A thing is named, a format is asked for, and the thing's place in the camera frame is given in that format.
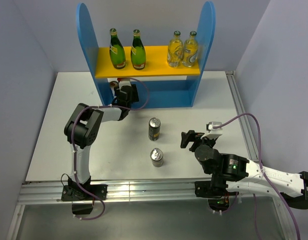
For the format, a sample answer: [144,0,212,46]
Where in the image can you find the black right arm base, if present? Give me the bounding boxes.
[194,180,237,199]

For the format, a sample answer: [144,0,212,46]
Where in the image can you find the clear yellow glass bottle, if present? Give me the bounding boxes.
[182,31,198,67]
[167,30,183,68]

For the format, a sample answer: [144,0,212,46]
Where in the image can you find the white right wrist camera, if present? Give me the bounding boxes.
[201,121,223,140]

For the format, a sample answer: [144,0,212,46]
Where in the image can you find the green glass bottle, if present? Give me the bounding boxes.
[109,28,126,69]
[131,29,146,70]

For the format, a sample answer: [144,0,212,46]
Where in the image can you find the blue silver energy can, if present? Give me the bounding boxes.
[109,80,119,98]

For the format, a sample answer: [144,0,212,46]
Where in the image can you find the blue and yellow shelf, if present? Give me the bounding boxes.
[76,1,216,109]

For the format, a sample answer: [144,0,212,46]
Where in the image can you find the aluminium rail frame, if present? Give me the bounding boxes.
[7,70,294,240]

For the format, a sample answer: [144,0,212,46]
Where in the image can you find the black yellow tonic can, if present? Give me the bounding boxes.
[148,117,161,141]
[150,148,164,168]

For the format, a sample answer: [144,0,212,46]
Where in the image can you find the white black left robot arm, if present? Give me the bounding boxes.
[64,78,139,200]

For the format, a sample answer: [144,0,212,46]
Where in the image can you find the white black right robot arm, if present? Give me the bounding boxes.
[180,130,308,210]

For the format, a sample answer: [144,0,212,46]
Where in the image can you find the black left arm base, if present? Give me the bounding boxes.
[61,182,107,216]

